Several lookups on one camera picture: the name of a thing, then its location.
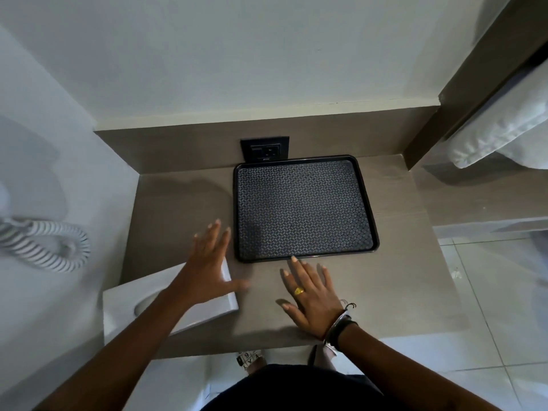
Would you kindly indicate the black wristband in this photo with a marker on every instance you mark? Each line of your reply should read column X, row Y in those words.
column 344, row 333

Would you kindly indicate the person's black clothing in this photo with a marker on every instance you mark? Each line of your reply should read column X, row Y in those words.
column 295, row 391

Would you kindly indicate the black wall power outlet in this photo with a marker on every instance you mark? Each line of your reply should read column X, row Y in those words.
column 265, row 148

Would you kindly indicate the person's left little finger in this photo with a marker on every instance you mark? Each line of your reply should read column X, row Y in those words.
column 199, row 246

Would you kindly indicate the person's right hand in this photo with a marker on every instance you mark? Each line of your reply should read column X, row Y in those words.
column 314, row 303

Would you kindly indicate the person's left thumb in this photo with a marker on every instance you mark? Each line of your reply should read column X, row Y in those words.
column 238, row 286

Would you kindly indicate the person's right little finger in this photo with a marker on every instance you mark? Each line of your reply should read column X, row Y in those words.
column 326, row 278

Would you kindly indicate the person's left middle finger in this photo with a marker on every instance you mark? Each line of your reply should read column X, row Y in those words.
column 217, row 239

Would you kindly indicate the person's right thumb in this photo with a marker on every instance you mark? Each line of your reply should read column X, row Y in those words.
column 289, row 308

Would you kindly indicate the patterned white shoe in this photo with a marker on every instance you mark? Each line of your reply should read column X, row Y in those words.
column 248, row 361

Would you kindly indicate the person's right middle finger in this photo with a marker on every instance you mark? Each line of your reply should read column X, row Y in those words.
column 299, row 273

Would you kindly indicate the person's right forearm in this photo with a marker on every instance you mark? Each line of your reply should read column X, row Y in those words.
column 406, row 372

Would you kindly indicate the person's left hand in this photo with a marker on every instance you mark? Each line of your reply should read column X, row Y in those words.
column 204, row 269

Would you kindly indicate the white tissue box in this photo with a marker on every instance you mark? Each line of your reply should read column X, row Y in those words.
column 128, row 308

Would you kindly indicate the person's left forearm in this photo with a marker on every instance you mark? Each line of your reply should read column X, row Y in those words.
column 128, row 350

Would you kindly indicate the black patterned serving tray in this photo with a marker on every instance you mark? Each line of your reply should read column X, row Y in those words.
column 304, row 209

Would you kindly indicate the folded white towel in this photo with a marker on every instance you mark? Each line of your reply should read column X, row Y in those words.
column 496, row 132

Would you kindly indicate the silver bangle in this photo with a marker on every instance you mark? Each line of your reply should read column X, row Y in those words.
column 334, row 327

